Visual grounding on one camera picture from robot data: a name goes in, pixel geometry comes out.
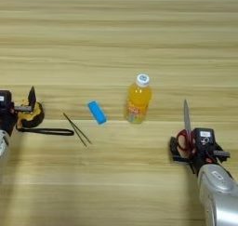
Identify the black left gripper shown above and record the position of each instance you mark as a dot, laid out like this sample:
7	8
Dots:
8	119

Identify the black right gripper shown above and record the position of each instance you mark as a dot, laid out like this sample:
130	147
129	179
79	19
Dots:
203	156

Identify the yellow black tape measure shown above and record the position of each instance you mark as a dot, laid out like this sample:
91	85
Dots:
31	118

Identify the orange juice bottle white cap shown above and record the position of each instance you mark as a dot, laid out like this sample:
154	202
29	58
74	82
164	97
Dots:
138	101

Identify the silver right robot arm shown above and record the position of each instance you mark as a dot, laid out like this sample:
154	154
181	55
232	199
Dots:
218	192

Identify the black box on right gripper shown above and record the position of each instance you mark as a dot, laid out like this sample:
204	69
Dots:
203	136

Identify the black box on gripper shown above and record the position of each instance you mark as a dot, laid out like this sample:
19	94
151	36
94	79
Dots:
203	136
5	100

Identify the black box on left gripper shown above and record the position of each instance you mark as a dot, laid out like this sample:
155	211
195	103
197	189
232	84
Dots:
5	100

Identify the black tweezers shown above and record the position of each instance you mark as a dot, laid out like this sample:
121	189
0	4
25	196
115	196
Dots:
77	130

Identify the blue rectangular eraser block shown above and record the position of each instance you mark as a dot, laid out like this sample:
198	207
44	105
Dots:
96	112

